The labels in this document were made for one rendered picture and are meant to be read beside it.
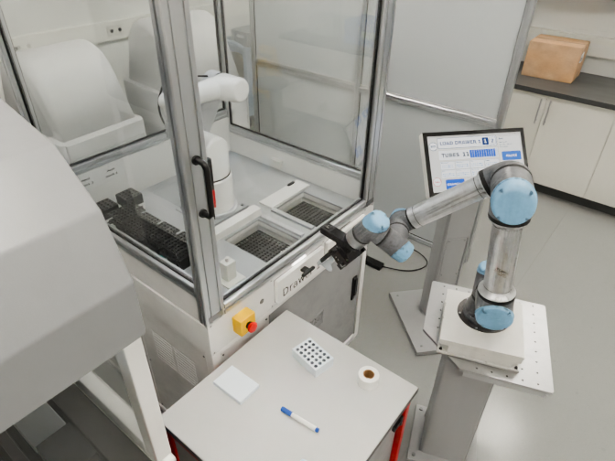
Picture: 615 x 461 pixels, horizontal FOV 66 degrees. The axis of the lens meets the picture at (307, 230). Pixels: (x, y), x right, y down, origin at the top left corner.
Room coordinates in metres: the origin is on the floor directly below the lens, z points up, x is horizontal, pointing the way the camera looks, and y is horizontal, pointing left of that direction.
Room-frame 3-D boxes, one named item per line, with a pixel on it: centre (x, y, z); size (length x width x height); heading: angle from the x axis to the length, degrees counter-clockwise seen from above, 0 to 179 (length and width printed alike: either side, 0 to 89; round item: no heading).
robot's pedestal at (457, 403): (1.28, -0.66, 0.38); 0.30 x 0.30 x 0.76; 72
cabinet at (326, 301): (1.78, 0.37, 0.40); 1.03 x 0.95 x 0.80; 142
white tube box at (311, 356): (1.11, -0.03, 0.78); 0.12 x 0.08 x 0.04; 42
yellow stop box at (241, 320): (1.18, 0.21, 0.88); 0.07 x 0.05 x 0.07; 142
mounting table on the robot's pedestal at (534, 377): (1.27, -0.69, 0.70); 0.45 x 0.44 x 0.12; 72
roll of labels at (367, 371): (1.02, -0.21, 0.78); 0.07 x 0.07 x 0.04
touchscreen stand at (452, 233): (2.07, -0.80, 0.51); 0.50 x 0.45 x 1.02; 10
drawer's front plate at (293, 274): (1.45, 0.02, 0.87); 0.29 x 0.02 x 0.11; 142
